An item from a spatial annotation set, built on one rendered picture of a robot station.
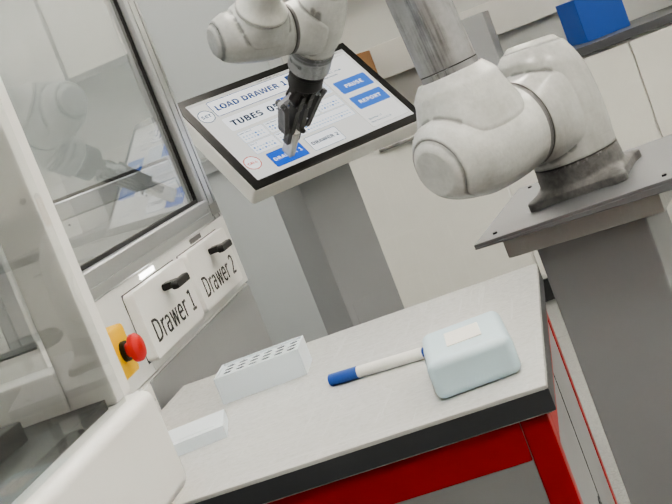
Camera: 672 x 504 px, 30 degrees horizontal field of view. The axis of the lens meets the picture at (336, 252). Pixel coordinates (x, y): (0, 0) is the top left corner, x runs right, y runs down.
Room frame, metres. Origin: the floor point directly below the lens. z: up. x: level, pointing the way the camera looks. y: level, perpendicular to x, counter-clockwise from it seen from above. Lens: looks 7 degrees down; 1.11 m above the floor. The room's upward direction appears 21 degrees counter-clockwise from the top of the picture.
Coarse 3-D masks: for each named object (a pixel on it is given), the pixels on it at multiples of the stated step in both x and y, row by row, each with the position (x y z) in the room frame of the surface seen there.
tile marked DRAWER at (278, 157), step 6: (300, 144) 2.83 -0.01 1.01; (276, 150) 2.80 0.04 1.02; (300, 150) 2.81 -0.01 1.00; (306, 150) 2.81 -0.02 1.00; (270, 156) 2.78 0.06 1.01; (276, 156) 2.78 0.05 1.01; (282, 156) 2.78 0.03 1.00; (288, 156) 2.79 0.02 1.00; (294, 156) 2.79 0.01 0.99; (300, 156) 2.79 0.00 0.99; (276, 162) 2.77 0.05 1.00; (282, 162) 2.77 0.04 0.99; (288, 162) 2.77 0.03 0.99
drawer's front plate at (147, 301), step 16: (160, 272) 2.04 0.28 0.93; (176, 272) 2.11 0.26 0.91; (144, 288) 1.94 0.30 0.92; (160, 288) 2.01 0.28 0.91; (192, 288) 2.16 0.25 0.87; (128, 304) 1.89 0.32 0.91; (144, 304) 1.92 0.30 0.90; (160, 304) 1.98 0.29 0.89; (176, 304) 2.05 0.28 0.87; (192, 304) 2.13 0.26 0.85; (144, 320) 1.89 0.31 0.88; (176, 320) 2.02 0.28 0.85; (192, 320) 2.10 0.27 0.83; (144, 336) 1.89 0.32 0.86; (160, 336) 1.93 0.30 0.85; (176, 336) 2.00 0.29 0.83; (160, 352) 1.90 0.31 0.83
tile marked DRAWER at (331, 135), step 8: (328, 128) 2.88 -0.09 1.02; (336, 128) 2.89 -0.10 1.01; (312, 136) 2.85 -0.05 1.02; (320, 136) 2.86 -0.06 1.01; (328, 136) 2.86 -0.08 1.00; (336, 136) 2.87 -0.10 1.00; (344, 136) 2.87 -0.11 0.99; (312, 144) 2.83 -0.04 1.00; (320, 144) 2.84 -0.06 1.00; (328, 144) 2.84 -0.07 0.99
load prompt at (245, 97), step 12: (288, 72) 3.02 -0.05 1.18; (264, 84) 2.97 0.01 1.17; (276, 84) 2.97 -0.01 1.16; (228, 96) 2.91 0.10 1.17; (240, 96) 2.92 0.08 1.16; (252, 96) 2.92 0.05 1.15; (264, 96) 2.93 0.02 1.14; (216, 108) 2.87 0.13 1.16; (228, 108) 2.88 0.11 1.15; (240, 108) 2.88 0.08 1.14
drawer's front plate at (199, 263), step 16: (208, 240) 2.35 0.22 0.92; (224, 240) 2.45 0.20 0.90; (192, 256) 2.23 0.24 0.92; (208, 256) 2.32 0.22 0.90; (224, 256) 2.41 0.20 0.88; (192, 272) 2.20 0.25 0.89; (208, 272) 2.28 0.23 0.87; (240, 272) 2.47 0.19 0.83; (208, 288) 2.24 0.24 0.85; (224, 288) 2.33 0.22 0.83; (208, 304) 2.21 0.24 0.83
